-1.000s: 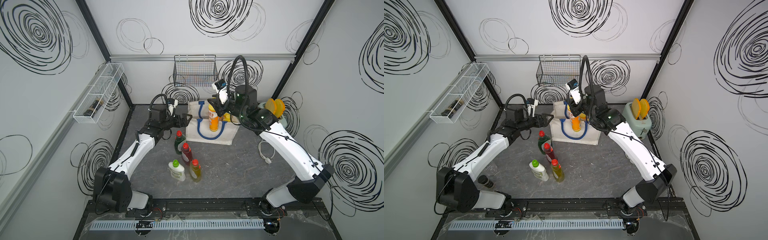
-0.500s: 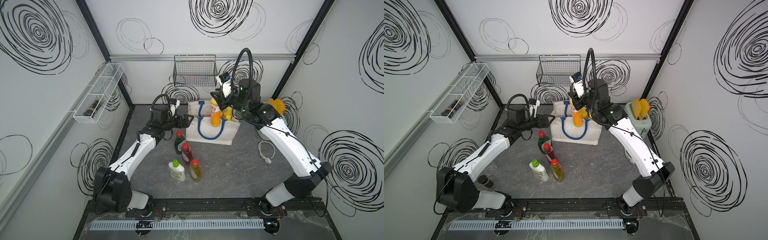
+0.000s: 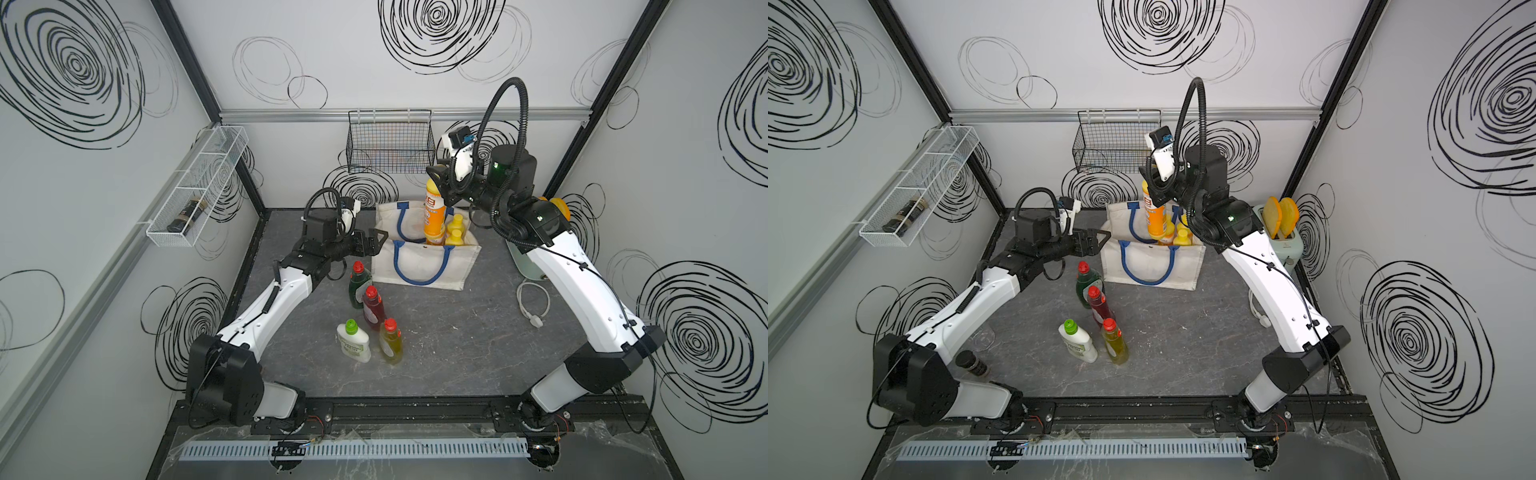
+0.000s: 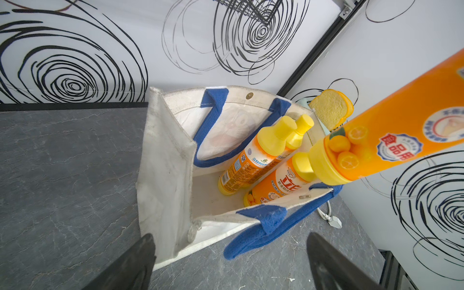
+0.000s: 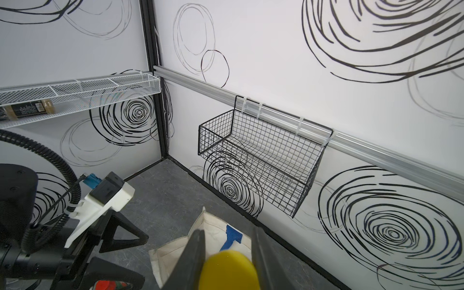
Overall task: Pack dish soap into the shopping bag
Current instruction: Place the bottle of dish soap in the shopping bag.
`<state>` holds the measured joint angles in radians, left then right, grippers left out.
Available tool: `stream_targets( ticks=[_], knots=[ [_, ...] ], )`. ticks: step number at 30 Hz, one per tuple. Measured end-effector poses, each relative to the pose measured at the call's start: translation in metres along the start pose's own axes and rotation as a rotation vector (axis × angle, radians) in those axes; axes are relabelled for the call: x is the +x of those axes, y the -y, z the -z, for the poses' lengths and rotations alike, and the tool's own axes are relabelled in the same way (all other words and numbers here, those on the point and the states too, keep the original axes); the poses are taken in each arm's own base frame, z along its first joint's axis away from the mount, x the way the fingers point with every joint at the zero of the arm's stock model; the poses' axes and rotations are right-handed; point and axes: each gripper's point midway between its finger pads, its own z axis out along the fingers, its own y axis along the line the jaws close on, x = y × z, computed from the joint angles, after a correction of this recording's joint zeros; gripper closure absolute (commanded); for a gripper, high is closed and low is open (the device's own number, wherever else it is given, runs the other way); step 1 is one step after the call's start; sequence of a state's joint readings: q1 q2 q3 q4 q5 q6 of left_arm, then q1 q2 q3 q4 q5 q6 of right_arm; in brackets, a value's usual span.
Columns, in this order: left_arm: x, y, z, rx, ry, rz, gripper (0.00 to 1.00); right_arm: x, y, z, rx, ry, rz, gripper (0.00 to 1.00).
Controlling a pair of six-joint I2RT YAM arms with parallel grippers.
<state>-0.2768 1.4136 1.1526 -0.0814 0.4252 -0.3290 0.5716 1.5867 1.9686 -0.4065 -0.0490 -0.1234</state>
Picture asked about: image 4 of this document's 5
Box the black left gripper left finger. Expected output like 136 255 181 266
84 233 156 290

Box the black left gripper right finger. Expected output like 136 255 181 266
307 233 381 290

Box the orange soap bottle yellow cap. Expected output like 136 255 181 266
218 116 297 195
243 152 317 207
279 114 314 160
308 51 464 186

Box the white bag with blue handles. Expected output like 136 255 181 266
136 86 341 269

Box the yellow toy toast slice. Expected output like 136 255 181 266
309 89 354 131

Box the mint green toaster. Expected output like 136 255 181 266
297 100 330 135

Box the white toaster power cable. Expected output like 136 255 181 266
317 200 343 230

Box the black wire wall basket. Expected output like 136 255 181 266
217 0 283 24

